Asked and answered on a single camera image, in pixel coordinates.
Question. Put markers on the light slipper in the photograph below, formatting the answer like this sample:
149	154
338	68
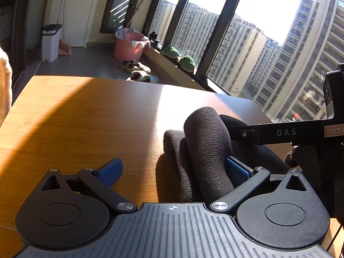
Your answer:
151	79
135	76

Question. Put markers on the dark framed glass door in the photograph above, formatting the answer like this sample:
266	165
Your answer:
121	5

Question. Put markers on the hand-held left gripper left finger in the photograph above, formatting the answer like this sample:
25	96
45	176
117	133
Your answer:
110	170

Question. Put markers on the cream cloth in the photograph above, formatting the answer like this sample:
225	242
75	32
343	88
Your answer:
4	86

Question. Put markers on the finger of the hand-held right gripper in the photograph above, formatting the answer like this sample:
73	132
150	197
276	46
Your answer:
244	133

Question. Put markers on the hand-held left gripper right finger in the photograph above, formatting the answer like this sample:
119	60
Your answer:
237	171

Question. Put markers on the person's right hand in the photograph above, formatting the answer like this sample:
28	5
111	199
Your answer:
325	172

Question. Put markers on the dark window frame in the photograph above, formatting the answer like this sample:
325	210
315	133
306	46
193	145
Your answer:
219	27

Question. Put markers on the grey cloth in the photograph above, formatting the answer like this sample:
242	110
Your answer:
125	33

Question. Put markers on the white trash bin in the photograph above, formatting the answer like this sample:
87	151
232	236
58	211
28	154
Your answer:
50	45

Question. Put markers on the dark grey lace-trimmed sweater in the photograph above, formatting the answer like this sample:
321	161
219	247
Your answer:
207	145

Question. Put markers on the black object on windowsill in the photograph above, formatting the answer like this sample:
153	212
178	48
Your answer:
153	37

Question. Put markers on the white cloth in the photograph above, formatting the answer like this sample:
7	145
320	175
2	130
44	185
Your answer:
139	43

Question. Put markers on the mop pole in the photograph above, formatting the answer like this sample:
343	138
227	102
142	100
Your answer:
143	1

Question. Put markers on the green slipper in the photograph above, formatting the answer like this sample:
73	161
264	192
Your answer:
187	63
170	52

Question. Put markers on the pink bucket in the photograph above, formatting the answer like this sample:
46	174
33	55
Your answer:
126	52

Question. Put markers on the pink dustpan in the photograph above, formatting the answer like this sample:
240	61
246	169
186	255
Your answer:
65	49

